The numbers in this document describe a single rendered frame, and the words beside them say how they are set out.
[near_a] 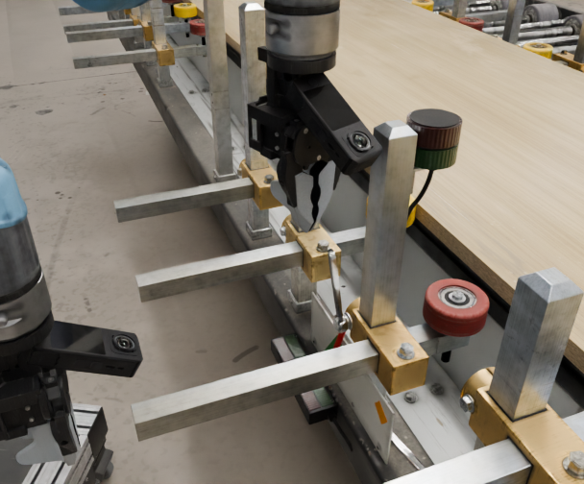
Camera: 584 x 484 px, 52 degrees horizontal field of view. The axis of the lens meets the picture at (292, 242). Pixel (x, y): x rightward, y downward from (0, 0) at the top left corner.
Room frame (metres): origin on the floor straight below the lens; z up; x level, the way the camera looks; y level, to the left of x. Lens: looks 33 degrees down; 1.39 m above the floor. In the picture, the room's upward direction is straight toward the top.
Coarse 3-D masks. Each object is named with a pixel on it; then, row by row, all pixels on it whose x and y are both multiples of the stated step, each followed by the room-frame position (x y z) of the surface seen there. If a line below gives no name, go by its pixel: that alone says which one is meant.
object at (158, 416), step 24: (432, 336) 0.58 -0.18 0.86; (312, 360) 0.54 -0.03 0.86; (336, 360) 0.54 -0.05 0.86; (360, 360) 0.54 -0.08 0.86; (216, 384) 0.50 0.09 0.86; (240, 384) 0.50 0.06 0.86; (264, 384) 0.50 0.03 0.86; (288, 384) 0.50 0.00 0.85; (312, 384) 0.51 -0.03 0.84; (144, 408) 0.46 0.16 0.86; (168, 408) 0.46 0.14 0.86; (192, 408) 0.46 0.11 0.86; (216, 408) 0.47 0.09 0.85; (240, 408) 0.48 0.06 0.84; (144, 432) 0.44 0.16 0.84; (168, 432) 0.45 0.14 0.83
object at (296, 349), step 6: (288, 336) 0.75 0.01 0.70; (288, 342) 0.74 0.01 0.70; (294, 342) 0.74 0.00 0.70; (294, 348) 0.72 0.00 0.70; (300, 348) 0.72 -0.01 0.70; (294, 354) 0.71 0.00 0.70; (300, 354) 0.71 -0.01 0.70; (318, 390) 0.63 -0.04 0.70; (324, 390) 0.63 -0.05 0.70; (318, 396) 0.62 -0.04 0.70; (324, 396) 0.62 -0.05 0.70; (324, 402) 0.61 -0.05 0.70; (330, 402) 0.61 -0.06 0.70
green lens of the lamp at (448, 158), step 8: (456, 144) 0.61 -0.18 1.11; (416, 152) 0.60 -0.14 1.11; (424, 152) 0.60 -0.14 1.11; (432, 152) 0.59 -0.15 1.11; (440, 152) 0.59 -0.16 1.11; (448, 152) 0.60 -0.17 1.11; (456, 152) 0.61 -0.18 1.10; (416, 160) 0.60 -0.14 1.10; (424, 160) 0.60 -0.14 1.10; (432, 160) 0.59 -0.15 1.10; (440, 160) 0.59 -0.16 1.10; (448, 160) 0.60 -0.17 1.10; (424, 168) 0.60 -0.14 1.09; (432, 168) 0.59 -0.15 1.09; (440, 168) 0.59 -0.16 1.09
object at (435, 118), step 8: (416, 112) 0.64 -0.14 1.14; (424, 112) 0.64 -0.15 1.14; (432, 112) 0.64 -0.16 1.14; (440, 112) 0.64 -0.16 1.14; (448, 112) 0.64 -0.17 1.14; (416, 120) 0.62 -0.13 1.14; (424, 120) 0.62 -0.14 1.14; (432, 120) 0.62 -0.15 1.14; (440, 120) 0.62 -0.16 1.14; (448, 120) 0.62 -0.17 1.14; (456, 120) 0.62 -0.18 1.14; (440, 128) 0.60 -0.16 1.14; (416, 168) 0.60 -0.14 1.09; (424, 184) 0.63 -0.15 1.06; (424, 192) 0.62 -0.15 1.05; (416, 200) 0.62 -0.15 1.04; (408, 208) 0.62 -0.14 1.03; (408, 216) 0.62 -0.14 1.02
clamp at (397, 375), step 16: (352, 304) 0.64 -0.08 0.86; (352, 320) 0.62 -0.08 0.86; (352, 336) 0.61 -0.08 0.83; (368, 336) 0.57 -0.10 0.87; (384, 336) 0.57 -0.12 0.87; (400, 336) 0.57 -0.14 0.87; (384, 352) 0.54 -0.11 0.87; (416, 352) 0.54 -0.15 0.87; (384, 368) 0.53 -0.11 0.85; (400, 368) 0.52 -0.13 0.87; (416, 368) 0.53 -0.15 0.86; (384, 384) 0.53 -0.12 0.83; (400, 384) 0.52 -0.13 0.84; (416, 384) 0.53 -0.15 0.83
